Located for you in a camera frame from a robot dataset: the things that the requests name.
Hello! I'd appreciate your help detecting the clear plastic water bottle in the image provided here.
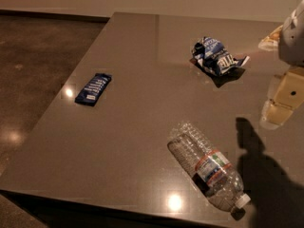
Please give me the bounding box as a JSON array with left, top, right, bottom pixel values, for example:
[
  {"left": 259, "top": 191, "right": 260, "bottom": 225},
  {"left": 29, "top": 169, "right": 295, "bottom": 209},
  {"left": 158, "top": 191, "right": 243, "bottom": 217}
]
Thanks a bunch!
[{"left": 167, "top": 122, "right": 251, "bottom": 213}]

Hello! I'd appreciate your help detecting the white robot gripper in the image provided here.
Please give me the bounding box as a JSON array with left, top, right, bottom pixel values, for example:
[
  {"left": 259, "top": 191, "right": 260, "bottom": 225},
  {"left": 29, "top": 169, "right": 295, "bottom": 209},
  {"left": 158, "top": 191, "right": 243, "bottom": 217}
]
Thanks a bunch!
[{"left": 258, "top": 0, "right": 304, "bottom": 130}]

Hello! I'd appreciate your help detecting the dark blue snack bar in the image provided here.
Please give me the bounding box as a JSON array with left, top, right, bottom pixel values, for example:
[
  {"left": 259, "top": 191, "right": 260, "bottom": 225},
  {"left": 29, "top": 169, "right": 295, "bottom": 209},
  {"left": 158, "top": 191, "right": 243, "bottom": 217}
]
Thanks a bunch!
[{"left": 74, "top": 73, "right": 112, "bottom": 106}]

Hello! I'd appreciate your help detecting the crumpled blue chip bag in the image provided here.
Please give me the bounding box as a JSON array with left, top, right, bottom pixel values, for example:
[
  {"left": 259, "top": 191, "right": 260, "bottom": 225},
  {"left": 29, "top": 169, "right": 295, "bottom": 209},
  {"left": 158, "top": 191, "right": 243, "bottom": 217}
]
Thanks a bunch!
[{"left": 192, "top": 36, "right": 250, "bottom": 77}]

